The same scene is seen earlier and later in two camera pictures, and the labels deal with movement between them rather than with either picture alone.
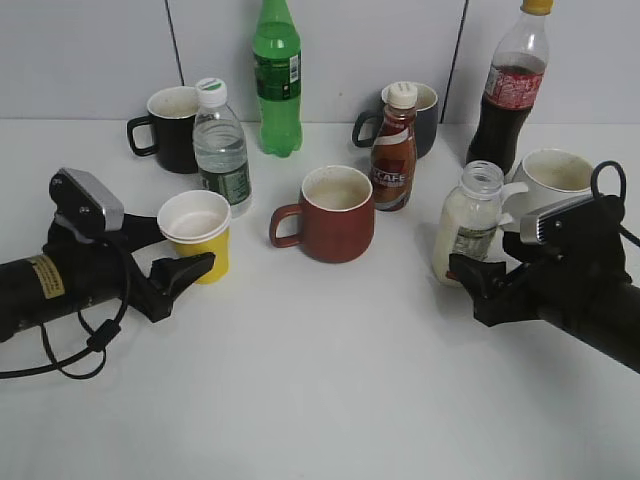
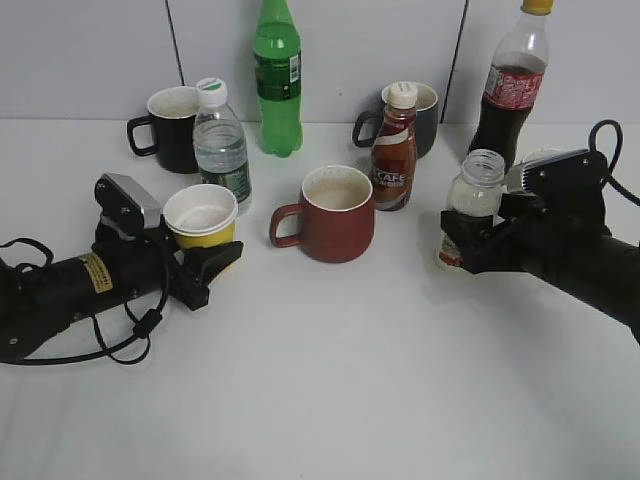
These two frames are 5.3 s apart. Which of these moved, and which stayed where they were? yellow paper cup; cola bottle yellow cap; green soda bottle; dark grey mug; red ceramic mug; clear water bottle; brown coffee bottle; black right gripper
Moved: black right gripper; yellow paper cup
Stayed: brown coffee bottle; red ceramic mug; green soda bottle; clear water bottle; dark grey mug; cola bottle yellow cap
